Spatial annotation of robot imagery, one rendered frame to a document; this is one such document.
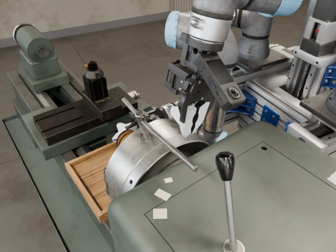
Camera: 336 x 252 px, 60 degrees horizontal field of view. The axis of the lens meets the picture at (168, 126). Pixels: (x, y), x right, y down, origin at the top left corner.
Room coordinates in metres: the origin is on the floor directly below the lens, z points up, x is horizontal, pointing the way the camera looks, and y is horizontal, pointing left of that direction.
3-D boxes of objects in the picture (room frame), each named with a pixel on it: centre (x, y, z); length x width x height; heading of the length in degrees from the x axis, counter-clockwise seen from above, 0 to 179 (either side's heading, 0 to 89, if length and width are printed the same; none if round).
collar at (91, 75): (1.11, 0.32, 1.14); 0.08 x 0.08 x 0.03
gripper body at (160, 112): (0.84, 0.07, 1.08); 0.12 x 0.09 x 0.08; 125
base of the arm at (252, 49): (1.24, -0.38, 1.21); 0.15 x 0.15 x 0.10
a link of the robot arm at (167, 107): (0.88, 0.00, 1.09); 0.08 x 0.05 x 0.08; 35
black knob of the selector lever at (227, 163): (0.33, -0.09, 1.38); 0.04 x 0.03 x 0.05; 37
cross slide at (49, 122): (1.07, 0.37, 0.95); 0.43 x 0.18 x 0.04; 127
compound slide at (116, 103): (1.09, 0.30, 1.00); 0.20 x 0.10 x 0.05; 37
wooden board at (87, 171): (0.79, 0.17, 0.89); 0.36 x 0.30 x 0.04; 127
